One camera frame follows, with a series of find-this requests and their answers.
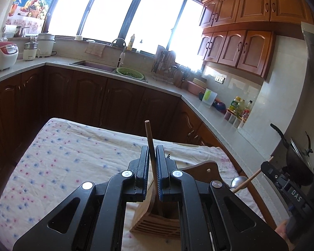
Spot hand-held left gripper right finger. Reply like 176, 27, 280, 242
156, 145, 290, 251

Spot metal spoon with wooden handle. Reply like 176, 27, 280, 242
228, 156, 274, 193

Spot glass wok lid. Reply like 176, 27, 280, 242
290, 132, 314, 173

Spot pink lidded container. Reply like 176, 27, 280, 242
187, 78, 208, 95

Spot small white juicer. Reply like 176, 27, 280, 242
23, 37, 41, 60

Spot fruit and palm wall poster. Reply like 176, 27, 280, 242
6, 0, 60, 36

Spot white and red rice cooker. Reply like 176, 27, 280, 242
0, 41, 19, 71

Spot chrome kitchen faucet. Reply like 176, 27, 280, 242
110, 38, 127, 67

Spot brown wooden upper cabinets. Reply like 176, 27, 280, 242
199, 0, 314, 79

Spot wooden utensil holder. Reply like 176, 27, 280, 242
129, 161, 221, 240

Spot blue bowl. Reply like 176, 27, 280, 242
212, 101, 227, 113

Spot brown wooden cabinets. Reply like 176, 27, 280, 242
199, 0, 314, 79
0, 65, 278, 231

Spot person's right hand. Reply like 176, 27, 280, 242
274, 220, 295, 251

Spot white electric steamer pot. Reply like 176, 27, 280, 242
37, 33, 57, 57

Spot white seasoning jar set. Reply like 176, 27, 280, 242
224, 110, 245, 129

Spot large kitchen window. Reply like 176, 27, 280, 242
43, 0, 208, 70

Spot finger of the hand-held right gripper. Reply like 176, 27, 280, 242
261, 161, 314, 215

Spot wooden knife block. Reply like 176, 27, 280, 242
173, 67, 191, 89

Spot black wok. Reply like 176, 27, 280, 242
271, 123, 314, 186

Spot dish rack with cutting boards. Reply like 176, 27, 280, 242
150, 44, 177, 84

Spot pale dish cloth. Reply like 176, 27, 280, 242
85, 42, 106, 57

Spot clear green measuring cup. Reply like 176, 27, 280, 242
202, 88, 217, 108

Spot floral white tablecloth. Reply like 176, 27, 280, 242
0, 118, 267, 251

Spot brown wooden lower cabinets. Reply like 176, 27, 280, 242
0, 65, 278, 231

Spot green colander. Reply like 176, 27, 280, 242
116, 67, 144, 79

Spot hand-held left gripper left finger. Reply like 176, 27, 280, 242
13, 145, 150, 251

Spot light wooden chopstick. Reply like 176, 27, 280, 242
145, 120, 164, 216

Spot yellow cooking oil bottle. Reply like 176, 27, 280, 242
229, 97, 245, 113

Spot metal pot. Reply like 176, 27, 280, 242
15, 26, 30, 37

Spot steel kitchen sink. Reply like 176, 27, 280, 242
69, 60, 148, 83

